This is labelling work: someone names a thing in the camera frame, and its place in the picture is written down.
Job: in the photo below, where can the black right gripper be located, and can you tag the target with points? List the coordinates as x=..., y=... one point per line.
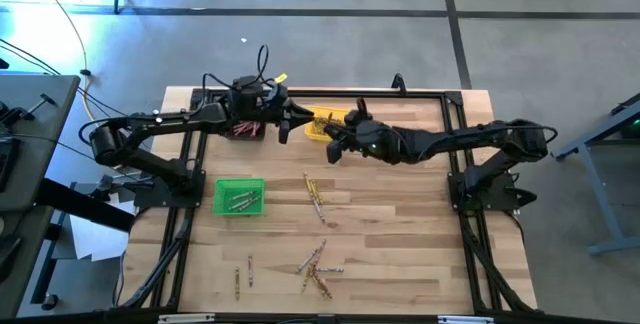
x=372, y=136

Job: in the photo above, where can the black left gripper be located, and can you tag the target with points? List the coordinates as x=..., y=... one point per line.
x=275, y=106

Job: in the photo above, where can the yellow crayon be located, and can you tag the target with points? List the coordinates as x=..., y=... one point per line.
x=308, y=184
x=328, y=120
x=237, y=284
x=320, y=128
x=316, y=193
x=321, y=120
x=307, y=283
x=316, y=281

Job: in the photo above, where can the red crayon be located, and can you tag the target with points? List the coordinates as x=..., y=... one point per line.
x=325, y=290
x=257, y=130
x=320, y=251
x=247, y=132
x=242, y=129

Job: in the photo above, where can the grey crayon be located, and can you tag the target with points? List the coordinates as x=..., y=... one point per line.
x=250, y=206
x=330, y=270
x=250, y=270
x=244, y=203
x=307, y=261
x=241, y=196
x=320, y=213

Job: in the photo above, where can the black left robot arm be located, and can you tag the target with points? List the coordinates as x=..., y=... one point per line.
x=175, y=121

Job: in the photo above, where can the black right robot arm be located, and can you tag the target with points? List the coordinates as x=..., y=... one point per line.
x=450, y=139

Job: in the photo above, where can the yellow plastic basket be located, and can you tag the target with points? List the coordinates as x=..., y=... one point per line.
x=311, y=134

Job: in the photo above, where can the black plastic basket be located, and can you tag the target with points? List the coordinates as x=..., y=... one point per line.
x=225, y=134

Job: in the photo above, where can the green plastic basket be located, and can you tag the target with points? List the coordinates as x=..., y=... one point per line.
x=220, y=186

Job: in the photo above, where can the white paper sheet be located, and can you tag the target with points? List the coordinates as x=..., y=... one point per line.
x=95, y=239

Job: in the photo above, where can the grey side table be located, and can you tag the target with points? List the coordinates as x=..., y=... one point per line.
x=45, y=114

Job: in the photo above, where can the silver bracket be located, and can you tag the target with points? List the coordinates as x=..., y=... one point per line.
x=465, y=320
x=185, y=318

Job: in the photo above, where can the grey table leg frame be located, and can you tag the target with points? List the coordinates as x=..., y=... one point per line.
x=597, y=194

